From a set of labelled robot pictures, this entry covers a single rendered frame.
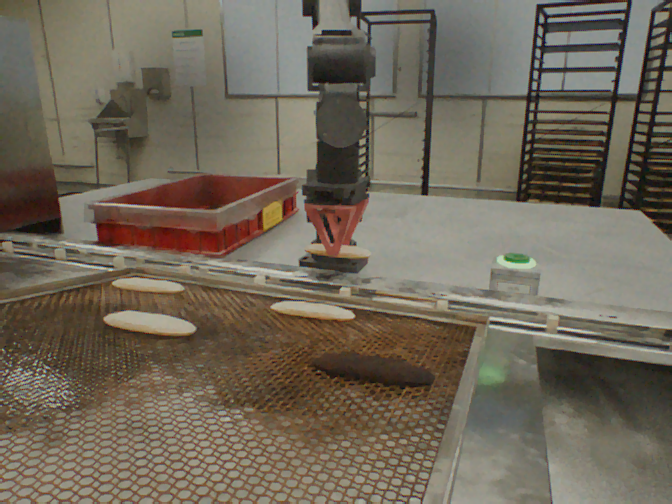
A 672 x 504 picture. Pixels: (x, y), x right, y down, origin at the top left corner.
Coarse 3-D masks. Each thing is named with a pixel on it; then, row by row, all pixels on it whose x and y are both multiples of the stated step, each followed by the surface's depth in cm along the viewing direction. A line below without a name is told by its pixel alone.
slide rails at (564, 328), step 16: (48, 256) 93; (80, 256) 92; (192, 272) 84; (304, 288) 77; (496, 320) 66; (512, 320) 65; (528, 320) 65; (592, 336) 62; (608, 336) 61; (624, 336) 61; (640, 336) 61; (656, 336) 61
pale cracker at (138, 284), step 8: (120, 280) 63; (128, 280) 63; (136, 280) 63; (144, 280) 63; (152, 280) 64; (160, 280) 63; (120, 288) 62; (128, 288) 62; (136, 288) 62; (144, 288) 61; (152, 288) 61; (160, 288) 61; (168, 288) 61; (176, 288) 62; (184, 288) 63
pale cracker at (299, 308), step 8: (280, 304) 56; (288, 304) 56; (296, 304) 56; (304, 304) 56; (312, 304) 56; (320, 304) 56; (280, 312) 56; (288, 312) 55; (296, 312) 55; (304, 312) 54; (312, 312) 54; (320, 312) 54; (328, 312) 54; (336, 312) 54; (344, 312) 54; (344, 320) 54
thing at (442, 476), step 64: (0, 320) 47; (64, 320) 48; (192, 320) 51; (256, 320) 52; (320, 320) 54; (384, 320) 56; (448, 320) 56; (64, 384) 34; (128, 384) 34; (256, 384) 36; (320, 384) 37; (448, 384) 38; (64, 448) 26; (256, 448) 27; (448, 448) 28
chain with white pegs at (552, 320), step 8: (8, 248) 94; (56, 256) 90; (64, 256) 90; (120, 264) 85; (184, 272) 80; (256, 280) 75; (264, 280) 76; (344, 288) 71; (440, 304) 66; (552, 320) 61; (552, 328) 62
